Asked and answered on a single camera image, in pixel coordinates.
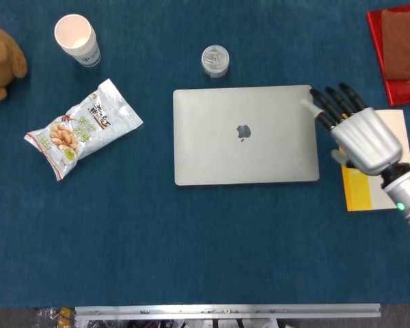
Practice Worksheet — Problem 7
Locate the yellow white Lexicon book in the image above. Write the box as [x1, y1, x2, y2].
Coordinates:
[340, 109, 410, 213]

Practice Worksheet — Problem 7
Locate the aluminium frame rail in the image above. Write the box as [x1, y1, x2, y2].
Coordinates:
[74, 303, 381, 320]

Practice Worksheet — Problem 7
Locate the white peanut snack bag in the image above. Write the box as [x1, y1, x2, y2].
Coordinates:
[23, 78, 144, 182]

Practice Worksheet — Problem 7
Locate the white paper cup stack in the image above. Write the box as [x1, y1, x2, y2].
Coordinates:
[53, 13, 102, 68]

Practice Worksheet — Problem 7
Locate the folded brown cloth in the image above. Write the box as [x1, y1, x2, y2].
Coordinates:
[381, 8, 410, 81]

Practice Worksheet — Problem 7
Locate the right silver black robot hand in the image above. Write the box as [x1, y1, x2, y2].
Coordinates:
[299, 82, 403, 177]

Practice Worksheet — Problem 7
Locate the blue tablecloth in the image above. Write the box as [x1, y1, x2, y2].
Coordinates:
[0, 0, 410, 308]

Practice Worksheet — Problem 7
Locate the silver laptop with apple logo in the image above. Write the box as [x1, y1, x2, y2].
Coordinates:
[172, 84, 320, 187]

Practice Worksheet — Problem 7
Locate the clear round plastic container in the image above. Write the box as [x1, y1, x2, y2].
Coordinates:
[201, 44, 231, 78]

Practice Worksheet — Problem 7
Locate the cable bundle under rail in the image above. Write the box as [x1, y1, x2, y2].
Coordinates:
[128, 319, 277, 328]

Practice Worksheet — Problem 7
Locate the brown plush toy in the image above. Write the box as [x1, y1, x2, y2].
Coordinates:
[0, 22, 29, 102]

